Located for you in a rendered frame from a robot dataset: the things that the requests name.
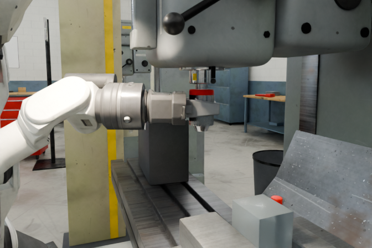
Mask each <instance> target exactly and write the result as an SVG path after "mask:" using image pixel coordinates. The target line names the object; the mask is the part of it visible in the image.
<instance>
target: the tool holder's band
mask: <svg viewBox="0 0 372 248"><path fill-rule="evenodd" d="M189 94H190V95H214V90H213V89H207V90H197V89H190V90H189Z"/></svg>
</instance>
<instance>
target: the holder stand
mask: <svg viewBox="0 0 372 248"><path fill-rule="evenodd" d="M138 161H139V165H140V167H141V169H142V171H143V173H144V175H145V177H146V179H147V181H148V183H149V185H157V184H167V183H177V182H187V181H188V180H189V120H187V119H186V121H185V125H172V123H152V124H149V123H148V121H147V123H145V126H144V129H143V130H138Z"/></svg>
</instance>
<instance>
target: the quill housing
mask: <svg viewBox="0 0 372 248"><path fill-rule="evenodd" d="M201 1H203V0H157V47H156V48H155V49H152V50H146V59H147V61H148V62H149V63H150V64H151V65H152V66H154V67H156V68H179V67H186V66H219V67H225V69H226V68H243V67H253V66H261V65H264V64H266V63H268V62H269V61H270V59H271V58H272V56H273V52H274V45H275V10H276V0H220V1H218V2H216V3H215V4H213V5H212V6H210V7H209V8H207V9H205V10H204V11H202V12H200V13H199V14H197V15H196V16H194V17H193V18H191V19H190V20H188V21H186V22H185V26H184V29H183V31H182V32H181V33H180V34H178V35H170V34H168V33H166V32H165V30H164V29H163V18H164V17H165V16H166V15H167V14H168V13H170V12H176V13H179V14H182V13H183V12H185V11H187V10H188V9H189V8H191V7H193V6H194V5H196V4H198V3H199V2H201Z"/></svg>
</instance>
